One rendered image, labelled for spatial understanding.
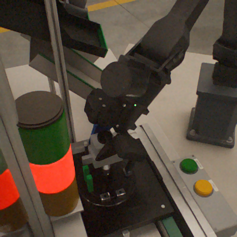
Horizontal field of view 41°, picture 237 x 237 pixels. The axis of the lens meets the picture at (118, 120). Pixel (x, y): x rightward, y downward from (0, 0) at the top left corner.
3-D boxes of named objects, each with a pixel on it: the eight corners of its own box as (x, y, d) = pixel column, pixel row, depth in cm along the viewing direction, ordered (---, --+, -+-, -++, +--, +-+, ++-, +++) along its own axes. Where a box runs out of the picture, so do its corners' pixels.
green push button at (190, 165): (191, 160, 83) (192, 156, 81) (199, 172, 80) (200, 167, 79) (177, 165, 82) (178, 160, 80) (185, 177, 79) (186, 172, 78)
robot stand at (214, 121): (234, 117, 108) (251, 69, 94) (233, 149, 98) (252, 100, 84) (191, 109, 111) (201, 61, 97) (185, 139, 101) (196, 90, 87)
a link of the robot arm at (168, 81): (161, 60, 61) (136, 53, 54) (181, 79, 59) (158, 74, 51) (140, 87, 64) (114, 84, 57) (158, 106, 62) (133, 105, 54)
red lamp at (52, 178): (69, 153, 38) (64, 125, 35) (80, 186, 35) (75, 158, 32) (28, 165, 37) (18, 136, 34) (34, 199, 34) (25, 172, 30)
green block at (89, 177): (92, 186, 73) (90, 173, 69) (93, 190, 72) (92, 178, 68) (87, 188, 72) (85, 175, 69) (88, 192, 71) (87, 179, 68)
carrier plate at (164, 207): (134, 141, 88) (134, 136, 86) (173, 215, 72) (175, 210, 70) (49, 165, 82) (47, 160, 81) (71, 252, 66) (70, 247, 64)
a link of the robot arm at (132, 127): (130, 73, 67) (108, 64, 63) (170, 133, 55) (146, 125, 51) (109, 102, 71) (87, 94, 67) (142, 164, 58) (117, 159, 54)
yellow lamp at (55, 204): (73, 177, 42) (69, 153, 38) (83, 209, 38) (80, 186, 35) (35, 188, 41) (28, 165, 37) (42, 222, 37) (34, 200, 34)
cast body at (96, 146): (116, 146, 70) (115, 124, 66) (123, 160, 67) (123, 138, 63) (79, 156, 68) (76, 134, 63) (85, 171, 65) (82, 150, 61)
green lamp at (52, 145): (64, 124, 35) (58, 90, 31) (75, 157, 31) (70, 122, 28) (18, 135, 34) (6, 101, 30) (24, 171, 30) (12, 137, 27)
